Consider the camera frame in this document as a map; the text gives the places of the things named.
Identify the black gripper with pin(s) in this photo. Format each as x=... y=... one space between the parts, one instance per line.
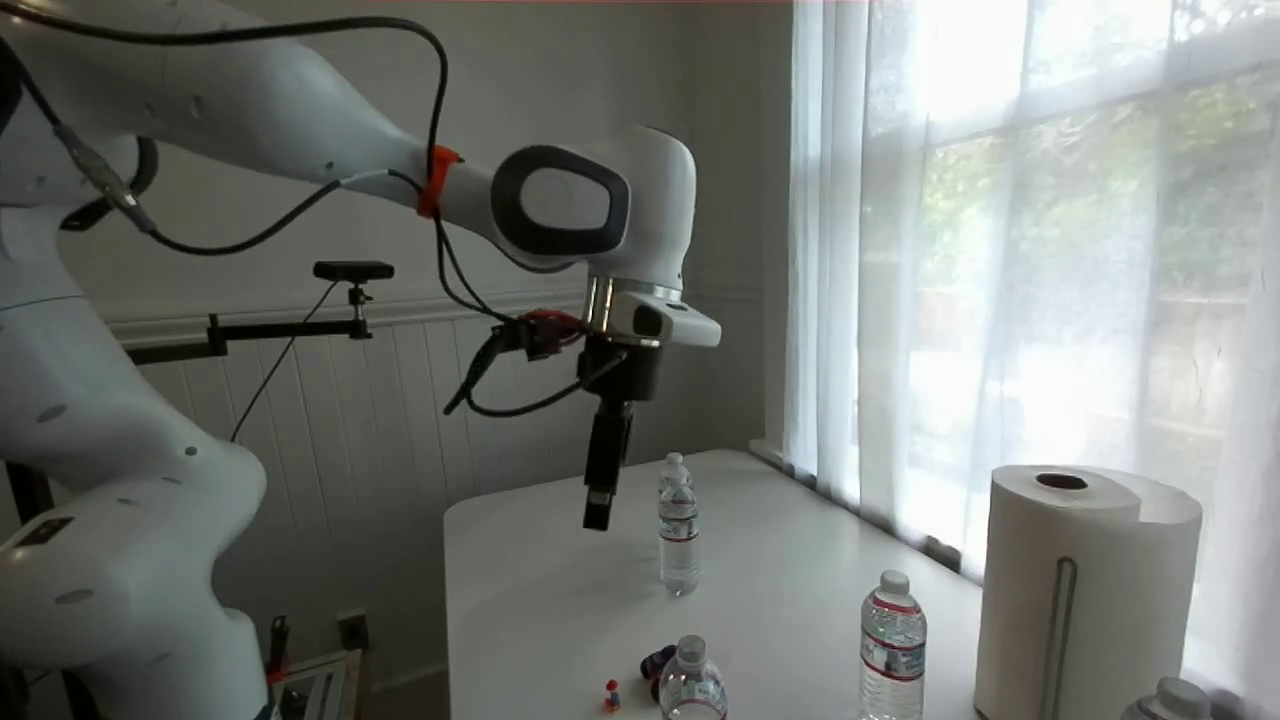
x=626 y=374

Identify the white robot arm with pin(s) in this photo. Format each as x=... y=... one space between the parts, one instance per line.
x=267 y=104

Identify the capped clear water bottle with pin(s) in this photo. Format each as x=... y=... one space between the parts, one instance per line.
x=679 y=535
x=1170 y=703
x=894 y=653

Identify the open clear water bottle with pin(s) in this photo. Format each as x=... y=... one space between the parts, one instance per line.
x=692 y=693

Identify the small red white toy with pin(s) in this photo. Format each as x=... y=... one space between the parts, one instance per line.
x=608 y=688

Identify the black red tool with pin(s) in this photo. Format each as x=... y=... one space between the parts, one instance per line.
x=276 y=653

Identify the white sheer curtain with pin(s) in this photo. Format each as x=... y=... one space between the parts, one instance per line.
x=934 y=266

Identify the metal paper towel holder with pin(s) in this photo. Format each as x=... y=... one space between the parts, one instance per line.
x=1063 y=640

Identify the white paper towel roll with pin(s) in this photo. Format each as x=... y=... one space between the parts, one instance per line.
x=1135 y=603

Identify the wrist camera with red mount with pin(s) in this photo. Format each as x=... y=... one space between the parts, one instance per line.
x=547 y=330

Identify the black stereo camera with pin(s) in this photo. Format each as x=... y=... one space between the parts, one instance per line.
x=353 y=270

